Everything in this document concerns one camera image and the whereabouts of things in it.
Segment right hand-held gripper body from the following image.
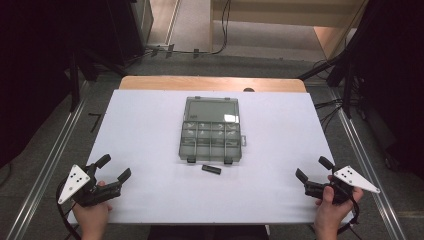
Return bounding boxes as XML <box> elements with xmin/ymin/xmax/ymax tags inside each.
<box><xmin>303</xmin><ymin>165</ymin><xmax>381</xmax><ymax>205</ymax></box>

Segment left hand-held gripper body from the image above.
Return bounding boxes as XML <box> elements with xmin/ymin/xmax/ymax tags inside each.
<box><xmin>57</xmin><ymin>163</ymin><xmax>123</xmax><ymax>208</ymax></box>

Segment small black rectangular stick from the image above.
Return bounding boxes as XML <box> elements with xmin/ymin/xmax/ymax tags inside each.
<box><xmin>201</xmin><ymin>163</ymin><xmax>223</xmax><ymax>176</ymax></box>

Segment clear plastic organizer box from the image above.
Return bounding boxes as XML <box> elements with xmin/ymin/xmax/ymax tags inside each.
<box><xmin>178</xmin><ymin>96</ymin><xmax>248</xmax><ymax>165</ymax></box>

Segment person's left hand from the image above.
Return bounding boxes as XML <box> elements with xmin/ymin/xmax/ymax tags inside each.
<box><xmin>72</xmin><ymin>179</ymin><xmax>114</xmax><ymax>234</ymax></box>

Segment person's right hand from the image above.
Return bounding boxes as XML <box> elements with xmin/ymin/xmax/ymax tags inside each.
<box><xmin>313</xmin><ymin>174</ymin><xmax>365</xmax><ymax>231</ymax></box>

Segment white table board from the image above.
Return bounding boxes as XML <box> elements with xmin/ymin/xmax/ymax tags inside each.
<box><xmin>67</xmin><ymin>88</ymin><xmax>355</xmax><ymax>225</ymax></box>

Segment black stand legs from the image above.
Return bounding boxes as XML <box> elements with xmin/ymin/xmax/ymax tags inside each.
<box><xmin>66</xmin><ymin>46</ymin><xmax>129</xmax><ymax>113</ymax></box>
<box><xmin>297</xmin><ymin>46</ymin><xmax>356</xmax><ymax>120</ymax></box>

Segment person's dark trousers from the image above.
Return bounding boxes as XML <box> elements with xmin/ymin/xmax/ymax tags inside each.
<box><xmin>147</xmin><ymin>225</ymin><xmax>270</xmax><ymax>240</ymax></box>

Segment black curtain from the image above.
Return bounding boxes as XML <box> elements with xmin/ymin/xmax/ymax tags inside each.
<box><xmin>0</xmin><ymin>0</ymin><xmax>149</xmax><ymax>169</ymax></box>
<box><xmin>328</xmin><ymin>0</ymin><xmax>424</xmax><ymax>183</ymax></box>

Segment wooden table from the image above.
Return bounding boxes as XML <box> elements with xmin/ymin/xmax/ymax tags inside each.
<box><xmin>118</xmin><ymin>75</ymin><xmax>307</xmax><ymax>94</ymax></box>

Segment light wooden furniture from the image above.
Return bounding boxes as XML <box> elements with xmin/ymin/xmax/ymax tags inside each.
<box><xmin>209</xmin><ymin>0</ymin><xmax>369</xmax><ymax>62</ymax></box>

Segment metal floor rail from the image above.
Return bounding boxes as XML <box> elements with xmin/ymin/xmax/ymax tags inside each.
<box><xmin>328</xmin><ymin>88</ymin><xmax>409</xmax><ymax>240</ymax></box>
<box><xmin>5</xmin><ymin>81</ymin><xmax>90</xmax><ymax>240</ymax></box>

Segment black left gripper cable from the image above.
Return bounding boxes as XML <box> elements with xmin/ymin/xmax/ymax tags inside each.
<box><xmin>55</xmin><ymin>178</ymin><xmax>83</xmax><ymax>240</ymax></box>

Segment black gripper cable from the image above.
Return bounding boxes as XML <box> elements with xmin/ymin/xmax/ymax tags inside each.
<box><xmin>335</xmin><ymin>196</ymin><xmax>362</xmax><ymax>236</ymax></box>
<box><xmin>55</xmin><ymin>178</ymin><xmax>83</xmax><ymax>240</ymax></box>

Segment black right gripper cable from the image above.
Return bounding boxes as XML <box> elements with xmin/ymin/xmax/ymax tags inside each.
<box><xmin>335</xmin><ymin>196</ymin><xmax>362</xmax><ymax>236</ymax></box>

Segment black floor cables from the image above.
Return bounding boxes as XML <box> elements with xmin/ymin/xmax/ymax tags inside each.
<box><xmin>313</xmin><ymin>94</ymin><xmax>346</xmax><ymax>132</ymax></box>

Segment black hanging cables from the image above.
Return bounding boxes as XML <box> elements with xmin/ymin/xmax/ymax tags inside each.
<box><xmin>186</xmin><ymin>0</ymin><xmax>233</xmax><ymax>57</ymax></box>

